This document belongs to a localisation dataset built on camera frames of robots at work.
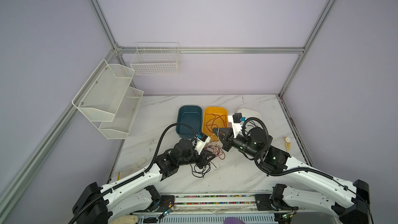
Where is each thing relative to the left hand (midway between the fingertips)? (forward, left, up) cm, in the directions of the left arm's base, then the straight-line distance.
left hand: (212, 155), depth 73 cm
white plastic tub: (+36, -26, -12) cm, 46 cm away
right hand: (+4, +1, +16) cm, 17 cm away
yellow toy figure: (+14, -48, -14) cm, 51 cm away
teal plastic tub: (+35, +13, -14) cm, 39 cm away
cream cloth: (-24, +39, -15) cm, 48 cm away
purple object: (-24, -9, -17) cm, 31 cm away
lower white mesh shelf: (+22, +56, -9) cm, 61 cm away
